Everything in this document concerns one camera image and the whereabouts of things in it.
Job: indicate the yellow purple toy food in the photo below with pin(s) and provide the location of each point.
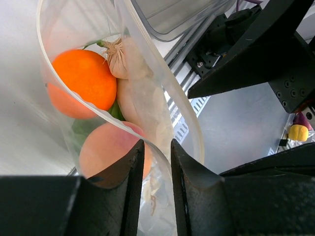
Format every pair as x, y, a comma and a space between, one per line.
300, 130

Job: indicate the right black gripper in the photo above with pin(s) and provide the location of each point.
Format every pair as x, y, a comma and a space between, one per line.
273, 51

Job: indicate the clear zip top bag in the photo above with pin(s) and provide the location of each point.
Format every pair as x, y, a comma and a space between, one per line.
64, 25

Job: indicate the orange fruit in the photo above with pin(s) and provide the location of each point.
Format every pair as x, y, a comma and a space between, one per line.
60, 99

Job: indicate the peach fruit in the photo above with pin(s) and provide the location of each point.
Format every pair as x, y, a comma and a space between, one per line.
103, 147

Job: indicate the clear plastic food container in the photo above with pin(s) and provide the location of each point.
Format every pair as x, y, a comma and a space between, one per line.
165, 20

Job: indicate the white slotted cable duct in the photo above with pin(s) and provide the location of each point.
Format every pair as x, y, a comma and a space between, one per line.
180, 126

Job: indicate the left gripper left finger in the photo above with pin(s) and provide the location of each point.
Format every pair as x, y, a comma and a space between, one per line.
106, 204

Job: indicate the green lettuce leaf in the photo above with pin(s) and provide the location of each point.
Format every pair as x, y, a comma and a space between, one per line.
90, 78

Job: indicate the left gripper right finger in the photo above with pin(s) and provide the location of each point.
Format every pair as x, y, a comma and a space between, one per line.
272, 196

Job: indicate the aluminium mounting rail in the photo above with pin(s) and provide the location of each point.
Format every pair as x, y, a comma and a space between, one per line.
181, 46

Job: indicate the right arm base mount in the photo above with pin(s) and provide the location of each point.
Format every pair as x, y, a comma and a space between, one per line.
219, 38

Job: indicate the small beige mushroom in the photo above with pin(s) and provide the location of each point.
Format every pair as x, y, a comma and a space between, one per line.
115, 58

